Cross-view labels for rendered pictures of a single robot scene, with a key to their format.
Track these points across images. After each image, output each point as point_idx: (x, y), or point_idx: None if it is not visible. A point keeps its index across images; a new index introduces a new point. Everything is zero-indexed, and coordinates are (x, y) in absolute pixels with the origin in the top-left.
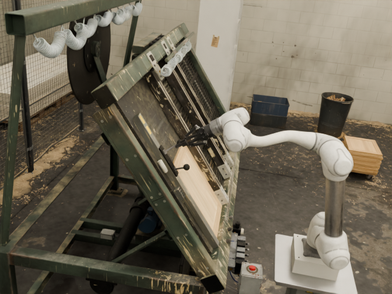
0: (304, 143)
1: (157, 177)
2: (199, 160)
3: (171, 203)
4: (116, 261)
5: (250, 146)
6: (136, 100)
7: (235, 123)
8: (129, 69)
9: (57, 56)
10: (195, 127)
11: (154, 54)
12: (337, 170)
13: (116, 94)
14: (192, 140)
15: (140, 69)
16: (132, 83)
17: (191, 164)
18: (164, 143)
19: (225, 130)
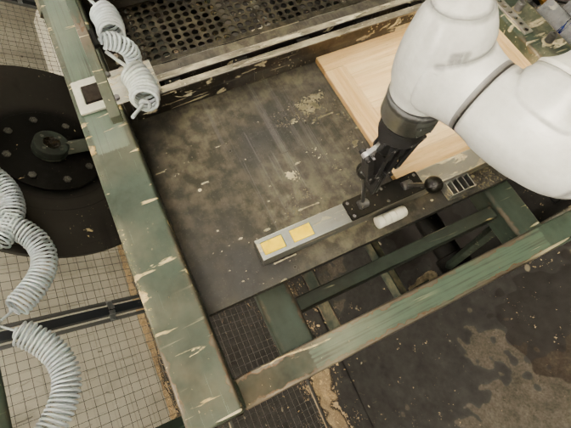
0: None
1: (435, 294)
2: (371, 32)
3: (501, 273)
4: (457, 263)
5: None
6: (208, 201)
7: (498, 116)
8: (136, 258)
9: (77, 362)
10: (368, 162)
11: (79, 60)
12: None
13: (223, 405)
14: (389, 165)
15: (132, 188)
16: (180, 272)
17: (377, 70)
18: (324, 152)
19: (491, 163)
